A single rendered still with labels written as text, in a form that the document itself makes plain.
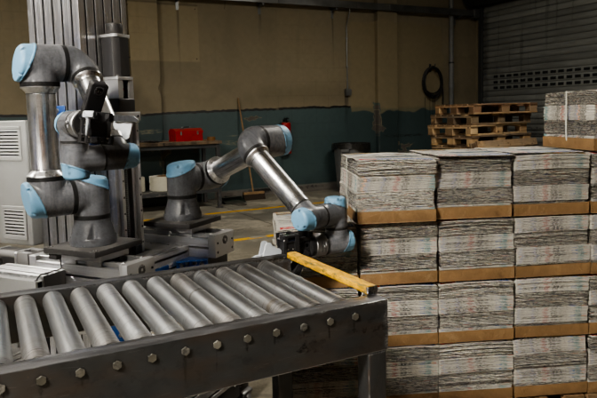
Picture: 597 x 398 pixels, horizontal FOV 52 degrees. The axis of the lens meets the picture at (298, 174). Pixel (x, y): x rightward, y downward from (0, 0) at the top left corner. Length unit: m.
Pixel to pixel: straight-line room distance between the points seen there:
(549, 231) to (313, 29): 7.68
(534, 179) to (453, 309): 0.56
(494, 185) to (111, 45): 1.47
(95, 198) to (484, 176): 1.35
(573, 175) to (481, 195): 0.36
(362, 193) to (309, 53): 7.60
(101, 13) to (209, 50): 6.66
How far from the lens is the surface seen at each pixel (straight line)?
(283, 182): 2.02
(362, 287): 1.48
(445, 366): 2.42
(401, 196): 2.18
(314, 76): 9.69
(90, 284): 1.70
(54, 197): 2.03
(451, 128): 8.76
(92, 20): 2.37
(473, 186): 2.29
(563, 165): 2.43
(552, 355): 2.57
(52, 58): 2.03
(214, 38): 9.07
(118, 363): 1.22
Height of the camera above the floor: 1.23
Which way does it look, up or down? 6 degrees down
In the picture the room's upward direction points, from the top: 1 degrees counter-clockwise
